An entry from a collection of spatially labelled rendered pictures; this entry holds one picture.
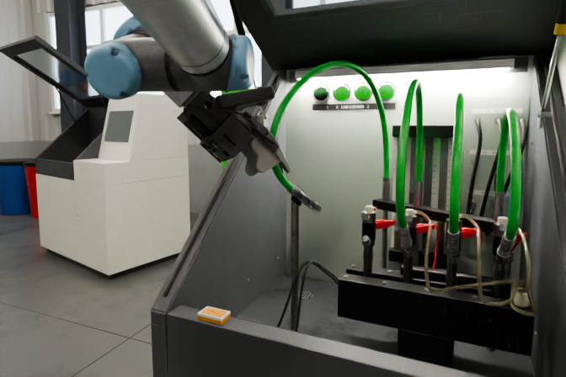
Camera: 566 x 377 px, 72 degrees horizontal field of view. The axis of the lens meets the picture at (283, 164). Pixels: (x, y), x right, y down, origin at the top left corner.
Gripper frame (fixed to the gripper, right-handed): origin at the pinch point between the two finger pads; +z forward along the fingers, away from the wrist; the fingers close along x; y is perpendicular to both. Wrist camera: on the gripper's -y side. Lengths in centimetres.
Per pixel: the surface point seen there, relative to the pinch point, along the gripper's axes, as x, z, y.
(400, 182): 19.0, 11.2, -3.4
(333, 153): -25.7, 17.5, -25.9
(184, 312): -10.0, 5.6, 30.4
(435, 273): 7.3, 37.1, -3.6
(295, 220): -5.7, 11.0, 4.2
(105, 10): -559, -210, -236
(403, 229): 14.4, 19.5, -0.6
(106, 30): -566, -189, -216
